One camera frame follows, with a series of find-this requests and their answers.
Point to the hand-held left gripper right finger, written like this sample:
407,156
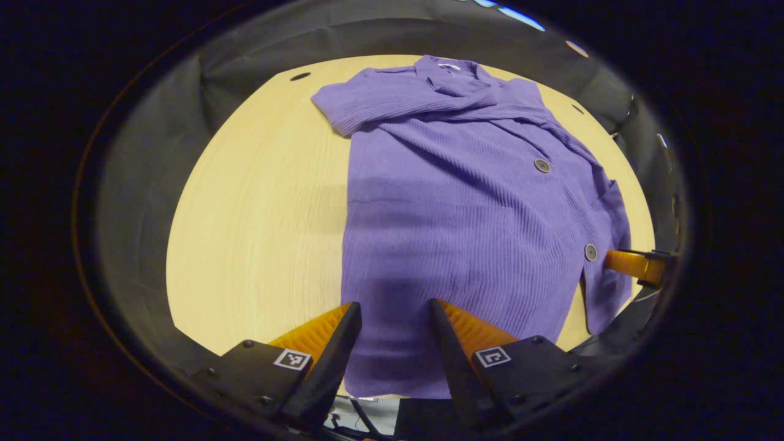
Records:
456,367

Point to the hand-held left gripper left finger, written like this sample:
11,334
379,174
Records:
334,361

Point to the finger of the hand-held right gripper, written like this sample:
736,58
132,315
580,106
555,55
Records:
618,324
631,264

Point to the purple knit cardigan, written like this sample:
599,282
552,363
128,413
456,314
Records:
459,245

